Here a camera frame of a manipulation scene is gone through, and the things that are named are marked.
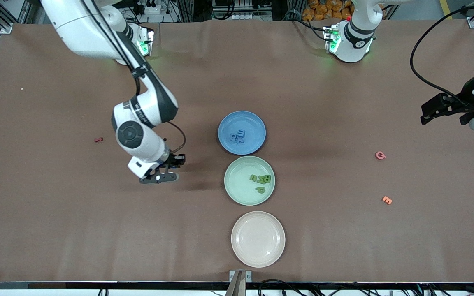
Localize green round plate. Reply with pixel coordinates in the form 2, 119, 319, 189
224, 156, 276, 206

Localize blue round plate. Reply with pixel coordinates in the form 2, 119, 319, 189
218, 111, 267, 155

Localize pink round plate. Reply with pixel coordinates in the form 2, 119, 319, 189
231, 211, 286, 268

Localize brown table cover sheet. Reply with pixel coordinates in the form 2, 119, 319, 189
0, 18, 474, 284

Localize bag of orange items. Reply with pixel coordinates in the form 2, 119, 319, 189
302, 0, 355, 22

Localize long white power strip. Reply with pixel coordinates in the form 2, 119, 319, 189
232, 12, 273, 21

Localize black table edge rail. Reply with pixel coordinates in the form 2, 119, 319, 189
0, 281, 474, 291

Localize grey metal table bracket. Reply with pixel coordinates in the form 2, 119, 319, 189
225, 270, 252, 296

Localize black cables under table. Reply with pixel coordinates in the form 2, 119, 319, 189
258, 279, 474, 296

